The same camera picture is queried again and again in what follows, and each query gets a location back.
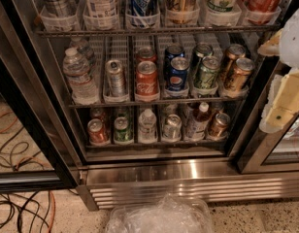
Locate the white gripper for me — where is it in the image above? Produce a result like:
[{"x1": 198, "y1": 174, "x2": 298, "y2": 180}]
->
[{"x1": 257, "y1": 8, "x2": 299, "y2": 133}]

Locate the gold can front middle shelf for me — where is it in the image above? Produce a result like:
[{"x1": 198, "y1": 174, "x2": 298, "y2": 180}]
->
[{"x1": 223, "y1": 57, "x2": 254, "y2": 91}]

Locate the gold can rear middle shelf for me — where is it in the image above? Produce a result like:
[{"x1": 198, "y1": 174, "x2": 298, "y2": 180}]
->
[{"x1": 219, "y1": 44, "x2": 246, "y2": 81}]

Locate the green can front middle shelf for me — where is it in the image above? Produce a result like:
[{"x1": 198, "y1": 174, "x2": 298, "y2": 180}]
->
[{"x1": 193, "y1": 56, "x2": 219, "y2": 89}]

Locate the green can rear middle shelf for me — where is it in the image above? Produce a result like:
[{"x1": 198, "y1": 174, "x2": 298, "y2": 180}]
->
[{"x1": 190, "y1": 43, "x2": 214, "y2": 72}]

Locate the gold can bottom shelf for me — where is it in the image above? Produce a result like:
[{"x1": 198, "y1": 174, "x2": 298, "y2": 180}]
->
[{"x1": 208, "y1": 113, "x2": 230, "y2": 138}]

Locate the brown drink bottle bottom shelf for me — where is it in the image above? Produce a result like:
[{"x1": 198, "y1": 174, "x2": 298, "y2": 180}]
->
[{"x1": 185, "y1": 102, "x2": 211, "y2": 141}]

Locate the blue pepsi can front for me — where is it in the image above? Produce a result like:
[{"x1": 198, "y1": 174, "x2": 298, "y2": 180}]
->
[{"x1": 166, "y1": 56, "x2": 189, "y2": 91}]

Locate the blue pepsi can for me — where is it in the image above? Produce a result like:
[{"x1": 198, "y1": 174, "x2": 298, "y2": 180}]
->
[
  {"x1": 164, "y1": 44, "x2": 184, "y2": 65},
  {"x1": 166, "y1": 56, "x2": 189, "y2": 91}
]

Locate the blue pepsi can rear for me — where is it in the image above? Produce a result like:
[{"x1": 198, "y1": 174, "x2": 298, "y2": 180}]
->
[{"x1": 164, "y1": 44, "x2": 184, "y2": 65}]

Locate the silver can bottom shelf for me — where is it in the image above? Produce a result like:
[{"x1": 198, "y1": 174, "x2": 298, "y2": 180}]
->
[{"x1": 162, "y1": 114, "x2": 182, "y2": 142}]

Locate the brown gold can top shelf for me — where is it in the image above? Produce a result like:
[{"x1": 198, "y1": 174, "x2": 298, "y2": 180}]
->
[{"x1": 165, "y1": 0, "x2": 196, "y2": 24}]

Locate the red coca cola can front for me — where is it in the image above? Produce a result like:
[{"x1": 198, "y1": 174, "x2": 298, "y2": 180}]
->
[{"x1": 136, "y1": 61, "x2": 158, "y2": 96}]

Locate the red coca cola can rear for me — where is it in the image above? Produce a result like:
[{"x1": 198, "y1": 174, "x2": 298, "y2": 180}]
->
[{"x1": 136, "y1": 46, "x2": 157, "y2": 63}]

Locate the water bottle bottom shelf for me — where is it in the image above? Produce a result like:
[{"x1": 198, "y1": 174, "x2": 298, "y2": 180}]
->
[{"x1": 138, "y1": 109, "x2": 157, "y2": 144}]

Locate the silver diet coke can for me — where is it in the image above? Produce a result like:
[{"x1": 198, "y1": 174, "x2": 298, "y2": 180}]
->
[{"x1": 106, "y1": 59, "x2": 126, "y2": 97}]

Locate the green can bottom shelf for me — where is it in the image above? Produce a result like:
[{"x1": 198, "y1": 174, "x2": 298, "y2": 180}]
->
[{"x1": 114, "y1": 116, "x2": 132, "y2": 144}]

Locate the white blue can top shelf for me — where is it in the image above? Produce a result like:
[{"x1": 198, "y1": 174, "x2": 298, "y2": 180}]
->
[{"x1": 86, "y1": 0, "x2": 117, "y2": 30}]

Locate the red can bottom shelf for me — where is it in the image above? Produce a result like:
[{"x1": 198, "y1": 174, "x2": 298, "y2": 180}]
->
[{"x1": 87, "y1": 118, "x2": 109, "y2": 145}]

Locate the open glass fridge door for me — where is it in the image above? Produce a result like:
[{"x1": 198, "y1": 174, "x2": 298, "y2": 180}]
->
[{"x1": 0, "y1": 0, "x2": 81, "y2": 193}]

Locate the clear plastic bag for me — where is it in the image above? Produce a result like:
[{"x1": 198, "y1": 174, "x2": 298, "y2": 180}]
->
[{"x1": 105, "y1": 194, "x2": 215, "y2": 233}]

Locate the front water bottle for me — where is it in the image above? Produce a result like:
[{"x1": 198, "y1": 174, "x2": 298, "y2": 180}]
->
[{"x1": 63, "y1": 48, "x2": 99, "y2": 105}]

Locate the rear water bottle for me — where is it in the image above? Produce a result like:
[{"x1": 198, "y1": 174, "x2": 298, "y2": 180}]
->
[{"x1": 70, "y1": 37, "x2": 96, "y2": 66}]

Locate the orange floor cable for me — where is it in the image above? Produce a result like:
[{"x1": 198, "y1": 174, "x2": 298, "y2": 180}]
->
[{"x1": 0, "y1": 110, "x2": 56, "y2": 233}]

